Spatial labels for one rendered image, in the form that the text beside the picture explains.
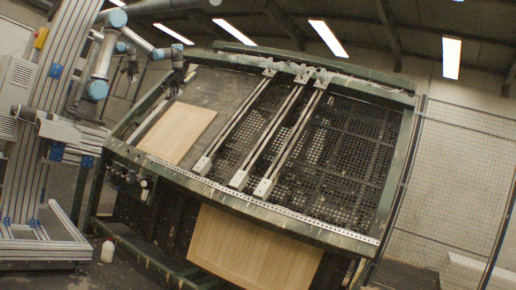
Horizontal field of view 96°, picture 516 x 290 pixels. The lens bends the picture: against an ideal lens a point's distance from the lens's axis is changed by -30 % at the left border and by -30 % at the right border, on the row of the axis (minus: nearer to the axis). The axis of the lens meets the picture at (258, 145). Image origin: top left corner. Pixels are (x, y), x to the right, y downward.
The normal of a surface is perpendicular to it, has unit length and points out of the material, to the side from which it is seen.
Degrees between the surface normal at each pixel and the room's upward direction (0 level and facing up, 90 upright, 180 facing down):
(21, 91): 90
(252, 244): 90
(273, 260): 90
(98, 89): 97
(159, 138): 55
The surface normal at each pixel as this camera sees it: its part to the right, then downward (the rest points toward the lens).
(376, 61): -0.53, -0.19
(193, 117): -0.13, -0.66
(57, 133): 0.79, 0.24
